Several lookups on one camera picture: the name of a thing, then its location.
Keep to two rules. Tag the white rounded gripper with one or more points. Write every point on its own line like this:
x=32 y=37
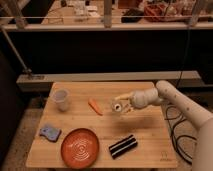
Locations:
x=139 y=99

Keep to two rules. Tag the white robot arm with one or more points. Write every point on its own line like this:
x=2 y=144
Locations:
x=198 y=116

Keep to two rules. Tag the orange carrot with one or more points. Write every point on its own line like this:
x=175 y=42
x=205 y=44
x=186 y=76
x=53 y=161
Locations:
x=92 y=103

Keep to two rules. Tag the black white striped cloth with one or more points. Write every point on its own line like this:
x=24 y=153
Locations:
x=122 y=146

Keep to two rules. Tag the orange ridged plate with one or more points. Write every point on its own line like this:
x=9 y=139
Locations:
x=80 y=148

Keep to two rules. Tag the translucent plastic cup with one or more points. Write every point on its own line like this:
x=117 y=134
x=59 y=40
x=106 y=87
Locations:
x=60 y=98

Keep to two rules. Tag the blue sponge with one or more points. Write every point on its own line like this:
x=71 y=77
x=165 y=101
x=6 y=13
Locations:
x=50 y=133

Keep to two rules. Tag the black dark object on shelf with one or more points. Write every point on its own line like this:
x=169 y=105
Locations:
x=132 y=16

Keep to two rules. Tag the red basket on shelf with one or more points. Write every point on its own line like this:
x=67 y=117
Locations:
x=160 y=13

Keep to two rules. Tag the metal diagonal support rod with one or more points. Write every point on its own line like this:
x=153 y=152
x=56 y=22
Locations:
x=26 y=69

